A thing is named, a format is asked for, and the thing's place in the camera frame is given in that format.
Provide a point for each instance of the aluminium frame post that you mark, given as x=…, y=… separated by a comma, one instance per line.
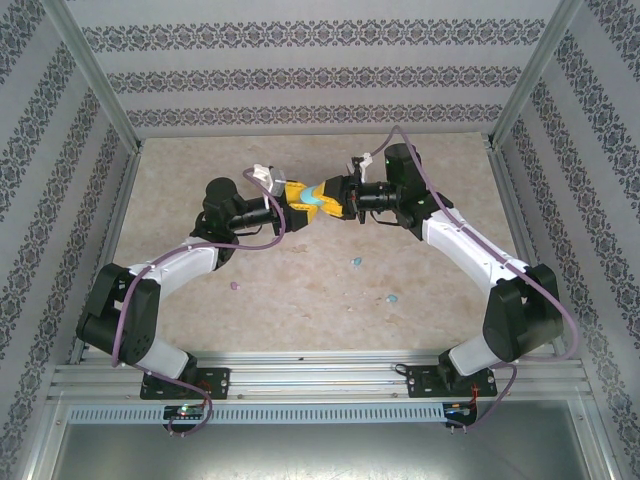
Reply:
x=90, y=75
x=537, y=75

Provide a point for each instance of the grey metal sheet tray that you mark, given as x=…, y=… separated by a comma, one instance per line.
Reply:
x=320, y=452

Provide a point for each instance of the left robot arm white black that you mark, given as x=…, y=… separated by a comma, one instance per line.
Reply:
x=175, y=262

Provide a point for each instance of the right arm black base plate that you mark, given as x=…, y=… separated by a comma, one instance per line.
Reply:
x=420, y=382

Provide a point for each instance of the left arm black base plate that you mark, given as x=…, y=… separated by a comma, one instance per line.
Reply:
x=220, y=380

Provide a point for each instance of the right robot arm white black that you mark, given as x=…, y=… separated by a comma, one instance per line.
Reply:
x=475, y=250

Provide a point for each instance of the aluminium table side rail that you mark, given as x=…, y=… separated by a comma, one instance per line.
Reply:
x=520, y=200
x=112, y=240

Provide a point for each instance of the blue earbud charging case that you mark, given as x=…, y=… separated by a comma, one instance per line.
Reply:
x=312, y=196

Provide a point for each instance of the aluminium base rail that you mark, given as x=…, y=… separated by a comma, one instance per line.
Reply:
x=320, y=377

